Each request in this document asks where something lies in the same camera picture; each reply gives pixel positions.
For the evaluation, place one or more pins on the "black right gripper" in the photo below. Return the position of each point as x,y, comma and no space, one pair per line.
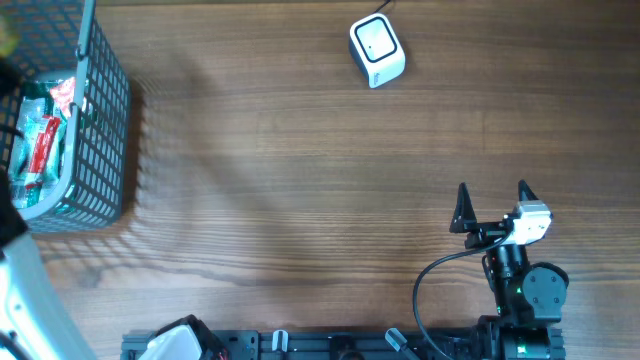
464,220

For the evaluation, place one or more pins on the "red snack stick packet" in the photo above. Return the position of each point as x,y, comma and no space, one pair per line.
42,159

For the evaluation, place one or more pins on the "green glove package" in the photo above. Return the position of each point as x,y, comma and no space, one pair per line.
40,98

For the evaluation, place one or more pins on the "grey plastic mesh basket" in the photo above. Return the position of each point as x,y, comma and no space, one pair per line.
57,40

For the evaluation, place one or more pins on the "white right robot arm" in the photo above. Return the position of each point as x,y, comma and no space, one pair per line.
529,297

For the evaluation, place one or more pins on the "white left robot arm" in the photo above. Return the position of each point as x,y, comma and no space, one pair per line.
36,325

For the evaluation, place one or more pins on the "white barcode scanner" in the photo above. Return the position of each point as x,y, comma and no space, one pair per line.
376,49

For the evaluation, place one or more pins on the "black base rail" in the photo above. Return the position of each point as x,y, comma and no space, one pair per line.
458,343

